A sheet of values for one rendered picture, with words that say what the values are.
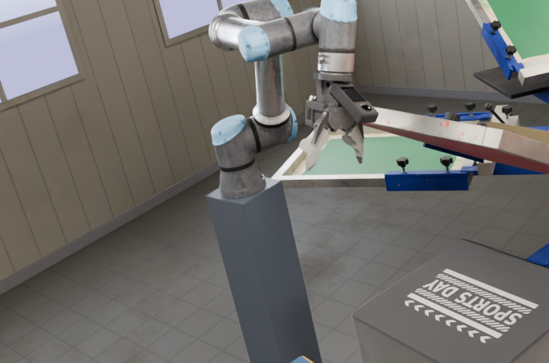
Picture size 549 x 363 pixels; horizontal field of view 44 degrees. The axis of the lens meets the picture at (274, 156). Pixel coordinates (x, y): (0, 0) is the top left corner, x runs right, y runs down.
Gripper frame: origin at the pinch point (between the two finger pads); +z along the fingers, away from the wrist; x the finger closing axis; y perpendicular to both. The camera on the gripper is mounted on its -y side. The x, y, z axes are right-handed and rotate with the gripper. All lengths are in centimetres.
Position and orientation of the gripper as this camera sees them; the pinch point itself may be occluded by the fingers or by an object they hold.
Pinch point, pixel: (336, 168)
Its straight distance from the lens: 145.8
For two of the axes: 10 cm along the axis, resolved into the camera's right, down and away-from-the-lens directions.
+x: -8.1, 0.9, -5.8
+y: -5.8, -1.8, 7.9
